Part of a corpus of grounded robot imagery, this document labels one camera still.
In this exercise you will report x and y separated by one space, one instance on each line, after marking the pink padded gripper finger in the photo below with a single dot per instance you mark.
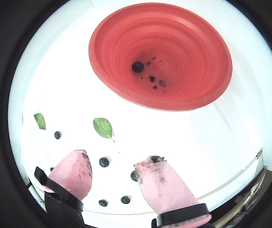
164 190
71 175

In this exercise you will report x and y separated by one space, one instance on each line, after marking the red collapsible silicone cup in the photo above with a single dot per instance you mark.
114 59

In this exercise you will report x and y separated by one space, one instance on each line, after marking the small green leaf with stem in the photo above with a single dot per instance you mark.
102 127

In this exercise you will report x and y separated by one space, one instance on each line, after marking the large green leaf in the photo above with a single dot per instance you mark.
40 121

